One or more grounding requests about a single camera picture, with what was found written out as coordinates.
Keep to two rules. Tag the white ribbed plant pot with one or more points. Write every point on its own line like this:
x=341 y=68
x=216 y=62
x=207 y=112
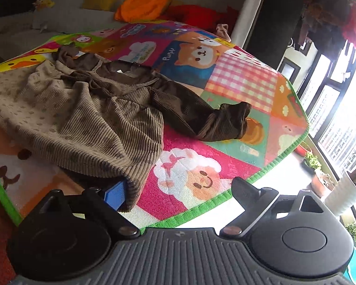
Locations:
x=342 y=197

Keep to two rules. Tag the yellow plush toy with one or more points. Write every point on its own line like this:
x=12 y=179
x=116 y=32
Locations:
x=41 y=4

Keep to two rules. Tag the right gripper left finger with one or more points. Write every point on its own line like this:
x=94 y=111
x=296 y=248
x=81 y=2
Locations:
x=102 y=206

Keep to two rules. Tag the small potted green plant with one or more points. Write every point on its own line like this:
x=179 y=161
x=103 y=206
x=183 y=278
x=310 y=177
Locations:
x=310 y=163

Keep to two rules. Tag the beige sofa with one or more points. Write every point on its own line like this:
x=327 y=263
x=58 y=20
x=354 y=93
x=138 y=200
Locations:
x=20 y=33

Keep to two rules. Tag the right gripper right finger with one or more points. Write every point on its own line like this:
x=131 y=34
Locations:
x=255 y=202

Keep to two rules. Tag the colourful cartoon play mat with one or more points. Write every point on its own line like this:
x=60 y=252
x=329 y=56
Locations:
x=190 y=176

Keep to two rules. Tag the yellow square pillow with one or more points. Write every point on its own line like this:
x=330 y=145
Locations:
x=102 y=5

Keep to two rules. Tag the brown corduroy garment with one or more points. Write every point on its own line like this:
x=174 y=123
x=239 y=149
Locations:
x=105 y=119

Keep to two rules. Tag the red plush cushion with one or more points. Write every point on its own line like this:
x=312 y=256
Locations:
x=201 y=17

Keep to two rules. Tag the pink cloth toy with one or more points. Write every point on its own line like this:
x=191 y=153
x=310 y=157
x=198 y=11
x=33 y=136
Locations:
x=221 y=31

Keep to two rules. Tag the orange pumpkin plush cushion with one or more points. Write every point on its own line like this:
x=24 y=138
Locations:
x=140 y=10

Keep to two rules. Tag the turquoise plastic basin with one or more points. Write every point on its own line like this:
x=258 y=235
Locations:
x=350 y=272

